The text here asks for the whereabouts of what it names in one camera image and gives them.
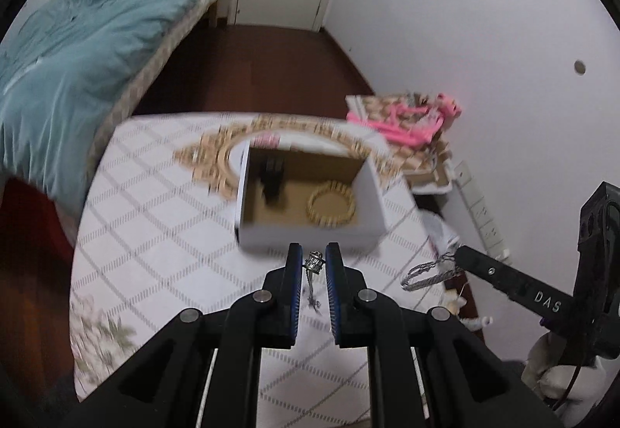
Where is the patterned beige box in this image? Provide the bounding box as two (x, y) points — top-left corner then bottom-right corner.
(346, 92), (456, 193)

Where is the silver pendant necklace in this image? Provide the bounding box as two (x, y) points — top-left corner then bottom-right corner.
(302, 251), (325, 315)

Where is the bed mattress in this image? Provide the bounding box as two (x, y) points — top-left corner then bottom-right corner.
(86, 0), (229, 167)

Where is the gold beaded bracelet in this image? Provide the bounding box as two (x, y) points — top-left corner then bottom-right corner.
(307, 180), (358, 230)

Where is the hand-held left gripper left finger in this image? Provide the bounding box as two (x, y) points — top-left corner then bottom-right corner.
(63, 242), (304, 428)

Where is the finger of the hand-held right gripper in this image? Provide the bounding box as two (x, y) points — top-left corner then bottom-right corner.
(454, 246), (578, 323)

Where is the white plastic bag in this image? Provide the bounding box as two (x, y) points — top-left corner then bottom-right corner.
(420, 209), (462, 256)

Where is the white power strip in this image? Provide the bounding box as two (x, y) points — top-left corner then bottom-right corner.
(452, 160), (512, 263)

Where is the bed with blue blanket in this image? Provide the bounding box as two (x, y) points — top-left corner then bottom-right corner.
(0, 0), (229, 211)

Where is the black jewelry piece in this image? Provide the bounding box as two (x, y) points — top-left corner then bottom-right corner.
(258, 156), (285, 206)

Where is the white cardboard box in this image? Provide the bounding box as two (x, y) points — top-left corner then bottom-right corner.
(235, 140), (389, 253)

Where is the silver chain bracelet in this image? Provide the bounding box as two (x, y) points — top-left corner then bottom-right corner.
(400, 252), (462, 292)

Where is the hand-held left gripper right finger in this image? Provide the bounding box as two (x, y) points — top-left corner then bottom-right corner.
(325, 242), (563, 428)

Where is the pink cloth bundle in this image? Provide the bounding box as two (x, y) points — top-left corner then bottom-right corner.
(346, 92), (462, 149)

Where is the cream cloth bag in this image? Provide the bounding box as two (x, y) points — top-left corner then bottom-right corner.
(521, 333), (584, 402)

